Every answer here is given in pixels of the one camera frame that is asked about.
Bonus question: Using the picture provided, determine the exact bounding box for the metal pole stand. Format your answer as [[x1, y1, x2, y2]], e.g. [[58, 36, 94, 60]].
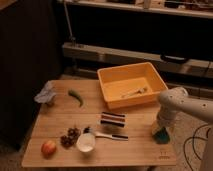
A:
[[63, 0, 76, 46]]

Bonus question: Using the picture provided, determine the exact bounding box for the yellow plastic tray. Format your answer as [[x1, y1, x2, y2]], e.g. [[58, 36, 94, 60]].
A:
[[97, 62, 168, 109]]

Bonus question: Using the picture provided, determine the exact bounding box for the metal shelf rail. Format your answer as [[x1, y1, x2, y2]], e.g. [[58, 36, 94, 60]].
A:
[[62, 42, 213, 78]]

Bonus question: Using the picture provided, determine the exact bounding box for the white utensil in tray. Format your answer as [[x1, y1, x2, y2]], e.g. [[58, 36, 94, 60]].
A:
[[121, 87, 147, 98]]

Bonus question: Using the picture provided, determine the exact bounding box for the green sponge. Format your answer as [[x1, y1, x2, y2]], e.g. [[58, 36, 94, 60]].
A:
[[153, 128, 170, 144]]

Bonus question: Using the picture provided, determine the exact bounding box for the striped handle spoon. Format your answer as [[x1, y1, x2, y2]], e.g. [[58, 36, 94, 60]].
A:
[[83, 127, 129, 141]]

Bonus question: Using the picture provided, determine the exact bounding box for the upper shelf board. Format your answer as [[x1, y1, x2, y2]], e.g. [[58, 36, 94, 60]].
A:
[[57, 0, 213, 19]]

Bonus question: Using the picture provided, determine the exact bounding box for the white bowl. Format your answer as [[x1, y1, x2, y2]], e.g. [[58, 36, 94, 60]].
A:
[[76, 133, 95, 153]]

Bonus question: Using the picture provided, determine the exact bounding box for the black cable on floor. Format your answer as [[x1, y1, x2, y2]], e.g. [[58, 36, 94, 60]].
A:
[[183, 123, 213, 171]]

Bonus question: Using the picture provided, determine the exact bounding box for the bunch of dark grapes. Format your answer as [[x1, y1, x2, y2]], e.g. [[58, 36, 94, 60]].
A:
[[60, 127, 81, 148]]

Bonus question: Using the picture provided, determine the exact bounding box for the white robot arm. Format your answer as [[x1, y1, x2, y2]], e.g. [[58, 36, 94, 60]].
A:
[[152, 87, 213, 135]]

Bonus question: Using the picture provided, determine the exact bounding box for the crumpled grey cloth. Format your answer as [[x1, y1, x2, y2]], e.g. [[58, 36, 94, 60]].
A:
[[34, 81, 56, 105]]

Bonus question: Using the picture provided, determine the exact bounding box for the red apple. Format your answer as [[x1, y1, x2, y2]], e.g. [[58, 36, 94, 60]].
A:
[[41, 140, 56, 156]]

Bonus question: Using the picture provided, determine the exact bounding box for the green chili pepper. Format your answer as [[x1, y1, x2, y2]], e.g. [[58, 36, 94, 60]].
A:
[[68, 90, 83, 107]]

